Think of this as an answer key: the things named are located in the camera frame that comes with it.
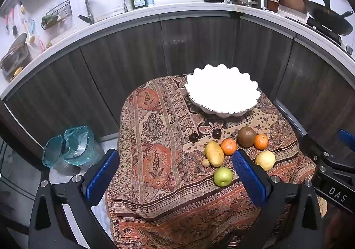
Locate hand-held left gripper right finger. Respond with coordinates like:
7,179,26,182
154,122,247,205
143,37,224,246
232,150,325,249

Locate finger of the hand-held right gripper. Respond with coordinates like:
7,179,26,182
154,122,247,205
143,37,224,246
299,133,355,174
338,129,355,152

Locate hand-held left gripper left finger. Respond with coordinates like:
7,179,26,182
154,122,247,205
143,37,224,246
28,148,120,249

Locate yellow lemon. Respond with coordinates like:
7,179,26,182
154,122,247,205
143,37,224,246
255,151,276,171

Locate green apple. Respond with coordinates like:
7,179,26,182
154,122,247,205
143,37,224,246
213,167,233,187

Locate orange tangerine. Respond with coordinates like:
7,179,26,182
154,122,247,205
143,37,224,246
254,134,269,150
221,138,238,156

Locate brown kiwi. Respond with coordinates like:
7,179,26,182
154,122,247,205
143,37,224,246
237,126,257,148

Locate yellow mango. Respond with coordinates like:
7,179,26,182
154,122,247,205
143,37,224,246
205,141,225,167

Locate white scalloped bowl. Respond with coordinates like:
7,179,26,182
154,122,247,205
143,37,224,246
185,64,262,118

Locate trash bin with blue bag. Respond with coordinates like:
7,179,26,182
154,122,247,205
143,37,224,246
63,126,104,174
42,136,70,176

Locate patterned paisley tablecloth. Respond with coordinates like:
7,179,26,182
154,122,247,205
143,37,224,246
106,74,328,249

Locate dark wood base cabinets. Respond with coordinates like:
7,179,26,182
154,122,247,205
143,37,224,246
0,10,355,183

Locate gas stove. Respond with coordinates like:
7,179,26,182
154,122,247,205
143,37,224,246
286,16,343,45

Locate black wok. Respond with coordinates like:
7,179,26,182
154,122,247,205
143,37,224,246
303,0,354,36

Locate glass container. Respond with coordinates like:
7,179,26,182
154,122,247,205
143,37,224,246
0,44,32,77

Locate steel kitchen faucet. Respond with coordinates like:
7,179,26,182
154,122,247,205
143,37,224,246
78,0,104,25

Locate black wire basket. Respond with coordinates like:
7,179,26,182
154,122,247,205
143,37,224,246
41,0,73,30

